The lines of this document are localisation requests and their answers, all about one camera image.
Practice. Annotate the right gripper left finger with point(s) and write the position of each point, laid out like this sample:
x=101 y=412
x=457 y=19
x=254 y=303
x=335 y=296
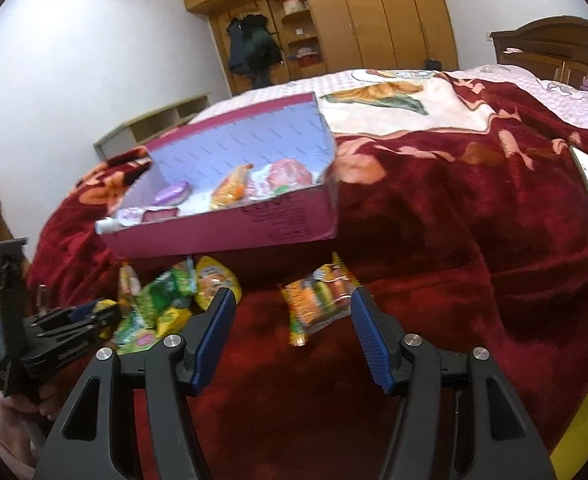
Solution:
x=95 y=436

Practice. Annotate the green pea snack bag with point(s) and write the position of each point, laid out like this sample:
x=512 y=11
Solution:
x=174 y=288

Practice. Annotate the wooden wardrobe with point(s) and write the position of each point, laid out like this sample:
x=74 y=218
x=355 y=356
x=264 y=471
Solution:
x=318 y=37

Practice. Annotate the purple candy tin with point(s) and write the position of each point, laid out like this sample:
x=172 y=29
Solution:
x=173 y=194

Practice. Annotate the pink cardboard box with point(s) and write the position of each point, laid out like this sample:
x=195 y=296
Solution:
x=204 y=153

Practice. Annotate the yellow green candy packet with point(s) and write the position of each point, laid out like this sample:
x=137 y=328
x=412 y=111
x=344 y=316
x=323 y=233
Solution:
x=172 y=321

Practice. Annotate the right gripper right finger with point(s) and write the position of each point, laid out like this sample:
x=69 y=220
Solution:
x=493 y=434

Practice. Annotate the orange snack packet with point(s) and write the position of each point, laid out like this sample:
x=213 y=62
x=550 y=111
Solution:
x=232 y=188

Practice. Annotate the dark hanging jackets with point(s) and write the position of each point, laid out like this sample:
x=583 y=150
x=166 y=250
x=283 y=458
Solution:
x=253 y=50

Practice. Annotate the grey low shelf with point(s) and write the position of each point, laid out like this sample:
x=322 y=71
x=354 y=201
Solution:
x=150 y=126

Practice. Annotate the white pink drink pouch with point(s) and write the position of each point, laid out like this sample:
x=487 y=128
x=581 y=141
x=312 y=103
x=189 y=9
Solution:
x=134 y=216

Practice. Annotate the yellow jelly cup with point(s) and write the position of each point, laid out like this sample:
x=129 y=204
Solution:
x=211 y=275

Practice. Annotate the wooden headboard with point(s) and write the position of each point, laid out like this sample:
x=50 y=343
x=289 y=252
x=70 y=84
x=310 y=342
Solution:
x=551 y=48

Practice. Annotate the pink peach jelly pouch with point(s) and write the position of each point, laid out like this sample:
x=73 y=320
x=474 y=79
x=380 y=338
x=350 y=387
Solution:
x=277 y=178

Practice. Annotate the left hand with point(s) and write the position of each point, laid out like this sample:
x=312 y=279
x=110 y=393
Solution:
x=17 y=451

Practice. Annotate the colourful gummy candy packet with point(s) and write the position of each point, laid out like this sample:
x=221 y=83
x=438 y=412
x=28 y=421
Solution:
x=318 y=299

